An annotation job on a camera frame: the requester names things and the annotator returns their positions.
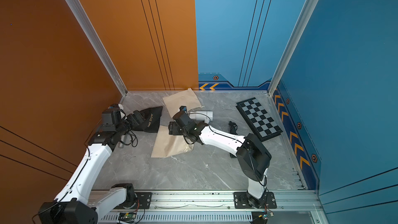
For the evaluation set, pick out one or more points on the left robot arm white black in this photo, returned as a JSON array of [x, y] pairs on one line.
[[71, 205]]

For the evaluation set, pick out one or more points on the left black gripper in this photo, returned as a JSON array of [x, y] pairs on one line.
[[135, 122]]

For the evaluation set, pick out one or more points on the white hair dryer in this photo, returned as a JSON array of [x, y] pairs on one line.
[[206, 116]]

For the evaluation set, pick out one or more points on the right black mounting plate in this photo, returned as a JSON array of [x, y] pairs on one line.
[[243, 200]]

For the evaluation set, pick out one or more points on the black drawstring dryer bag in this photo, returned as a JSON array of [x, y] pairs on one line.
[[151, 119]]

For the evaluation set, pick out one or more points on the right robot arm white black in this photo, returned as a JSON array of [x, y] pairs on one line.
[[253, 157]]

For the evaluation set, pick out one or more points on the beige cloth bag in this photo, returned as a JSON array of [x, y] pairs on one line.
[[169, 145], [184, 98]]

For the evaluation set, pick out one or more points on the silver grey hair tool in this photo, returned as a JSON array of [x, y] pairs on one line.
[[121, 143]]

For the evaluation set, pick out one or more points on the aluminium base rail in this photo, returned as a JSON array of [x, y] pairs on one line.
[[217, 207]]

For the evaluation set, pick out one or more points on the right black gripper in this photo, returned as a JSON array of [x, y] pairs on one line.
[[172, 128]]

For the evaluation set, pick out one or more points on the black mounting plate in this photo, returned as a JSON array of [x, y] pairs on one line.
[[143, 200], [243, 200]]

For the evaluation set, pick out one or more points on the left green circuit board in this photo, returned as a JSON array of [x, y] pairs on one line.
[[127, 218]]

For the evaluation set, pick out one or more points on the right green circuit board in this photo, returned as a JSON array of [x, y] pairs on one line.
[[261, 217]]

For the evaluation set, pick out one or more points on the dark green hair dryer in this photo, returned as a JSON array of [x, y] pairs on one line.
[[232, 128]]

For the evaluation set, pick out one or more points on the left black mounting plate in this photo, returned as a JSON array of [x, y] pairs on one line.
[[143, 200]]

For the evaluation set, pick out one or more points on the black white checkerboard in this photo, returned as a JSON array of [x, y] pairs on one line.
[[259, 120]]

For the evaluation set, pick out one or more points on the green circuit board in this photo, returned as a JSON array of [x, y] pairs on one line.
[[127, 218], [261, 217]]

